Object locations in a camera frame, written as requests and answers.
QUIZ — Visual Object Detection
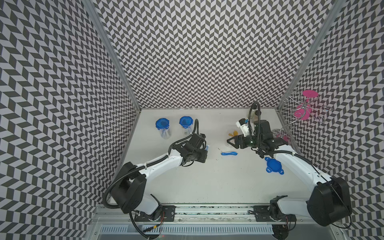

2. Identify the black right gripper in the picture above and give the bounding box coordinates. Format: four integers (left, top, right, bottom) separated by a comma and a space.
226, 133, 262, 149

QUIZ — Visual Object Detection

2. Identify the blue toothbrush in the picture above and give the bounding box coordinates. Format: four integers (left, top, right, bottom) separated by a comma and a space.
221, 151, 238, 156

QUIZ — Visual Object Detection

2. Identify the blue lid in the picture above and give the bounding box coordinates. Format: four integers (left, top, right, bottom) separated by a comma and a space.
179, 116, 194, 129
156, 118, 170, 131
265, 157, 285, 175

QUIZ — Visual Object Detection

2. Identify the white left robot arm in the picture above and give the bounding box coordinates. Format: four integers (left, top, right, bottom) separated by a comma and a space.
102, 119, 208, 221

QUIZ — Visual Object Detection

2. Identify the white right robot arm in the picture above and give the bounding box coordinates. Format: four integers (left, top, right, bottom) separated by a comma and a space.
227, 101, 353, 227

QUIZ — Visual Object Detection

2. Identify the pink plastic glass upper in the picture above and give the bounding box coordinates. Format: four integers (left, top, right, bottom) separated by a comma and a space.
303, 90, 319, 99

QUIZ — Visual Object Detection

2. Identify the aluminium front rail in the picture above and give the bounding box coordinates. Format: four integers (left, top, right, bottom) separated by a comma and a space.
84, 204, 349, 240

